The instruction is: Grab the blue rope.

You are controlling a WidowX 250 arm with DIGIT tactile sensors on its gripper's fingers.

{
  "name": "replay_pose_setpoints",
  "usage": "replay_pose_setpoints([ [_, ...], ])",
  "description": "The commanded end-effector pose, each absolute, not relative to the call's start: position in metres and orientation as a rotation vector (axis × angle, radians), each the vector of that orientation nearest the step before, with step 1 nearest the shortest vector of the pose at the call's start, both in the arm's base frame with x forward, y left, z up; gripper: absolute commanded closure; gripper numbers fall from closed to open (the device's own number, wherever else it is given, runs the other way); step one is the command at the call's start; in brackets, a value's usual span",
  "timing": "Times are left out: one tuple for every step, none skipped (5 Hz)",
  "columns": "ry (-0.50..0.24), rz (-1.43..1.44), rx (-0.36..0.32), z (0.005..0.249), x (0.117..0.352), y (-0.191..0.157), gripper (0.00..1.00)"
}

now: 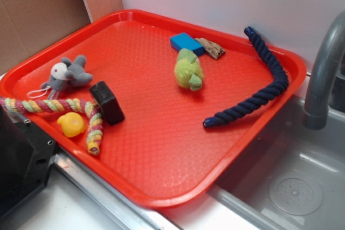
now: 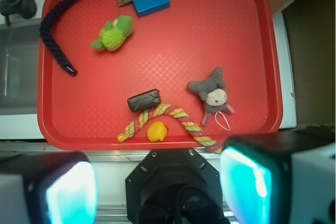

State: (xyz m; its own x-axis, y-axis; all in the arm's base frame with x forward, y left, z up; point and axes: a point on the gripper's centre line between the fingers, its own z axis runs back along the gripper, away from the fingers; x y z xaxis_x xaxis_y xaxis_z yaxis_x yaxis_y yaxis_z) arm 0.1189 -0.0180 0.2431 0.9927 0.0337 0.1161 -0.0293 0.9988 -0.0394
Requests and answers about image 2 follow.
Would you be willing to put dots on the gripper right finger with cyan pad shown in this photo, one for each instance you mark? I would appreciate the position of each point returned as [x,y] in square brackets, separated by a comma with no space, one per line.
[282,177]

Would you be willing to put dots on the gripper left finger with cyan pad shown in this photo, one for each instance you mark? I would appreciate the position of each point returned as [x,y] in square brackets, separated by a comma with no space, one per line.
[48,188]

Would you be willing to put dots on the yellow rubber duck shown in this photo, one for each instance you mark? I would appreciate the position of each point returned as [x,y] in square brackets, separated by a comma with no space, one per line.
[157,132]

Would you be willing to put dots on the grey plush mouse toy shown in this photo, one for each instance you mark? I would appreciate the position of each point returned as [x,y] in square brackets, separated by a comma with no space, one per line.
[212,92]

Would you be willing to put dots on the dark brown wooden block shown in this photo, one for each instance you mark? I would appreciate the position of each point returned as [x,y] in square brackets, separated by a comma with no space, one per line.
[144,100]

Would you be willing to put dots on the stainless steel sink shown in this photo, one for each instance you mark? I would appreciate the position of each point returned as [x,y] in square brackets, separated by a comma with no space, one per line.
[19,67]

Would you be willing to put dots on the green plush frog toy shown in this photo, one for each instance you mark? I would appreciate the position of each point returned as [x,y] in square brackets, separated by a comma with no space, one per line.
[114,34]

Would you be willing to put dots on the red plastic tray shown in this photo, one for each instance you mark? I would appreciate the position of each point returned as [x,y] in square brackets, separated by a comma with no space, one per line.
[167,49]

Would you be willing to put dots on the black faucet fixture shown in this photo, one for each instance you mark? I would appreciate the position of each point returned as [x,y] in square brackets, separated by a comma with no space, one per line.
[24,8]

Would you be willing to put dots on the blue rectangular block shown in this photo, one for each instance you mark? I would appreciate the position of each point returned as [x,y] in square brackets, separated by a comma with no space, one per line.
[146,7]

